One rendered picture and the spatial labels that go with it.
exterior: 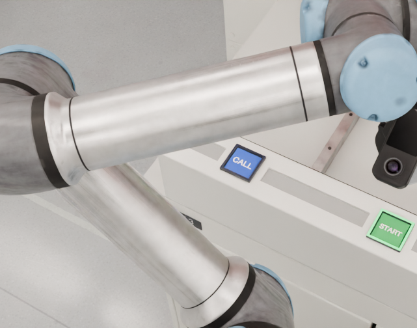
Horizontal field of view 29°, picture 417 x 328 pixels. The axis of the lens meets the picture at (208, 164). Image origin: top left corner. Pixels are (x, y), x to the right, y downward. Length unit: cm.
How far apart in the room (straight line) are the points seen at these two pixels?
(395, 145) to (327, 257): 38
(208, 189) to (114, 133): 60
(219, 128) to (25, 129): 18
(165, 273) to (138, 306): 129
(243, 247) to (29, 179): 73
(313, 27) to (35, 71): 31
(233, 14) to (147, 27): 90
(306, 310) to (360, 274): 24
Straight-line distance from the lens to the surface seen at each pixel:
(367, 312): 144
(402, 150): 101
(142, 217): 98
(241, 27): 206
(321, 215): 129
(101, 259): 238
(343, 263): 133
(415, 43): 91
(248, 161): 134
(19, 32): 300
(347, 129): 153
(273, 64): 77
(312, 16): 88
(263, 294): 106
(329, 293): 145
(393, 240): 127
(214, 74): 78
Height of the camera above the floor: 206
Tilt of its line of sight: 55 degrees down
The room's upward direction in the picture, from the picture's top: 6 degrees counter-clockwise
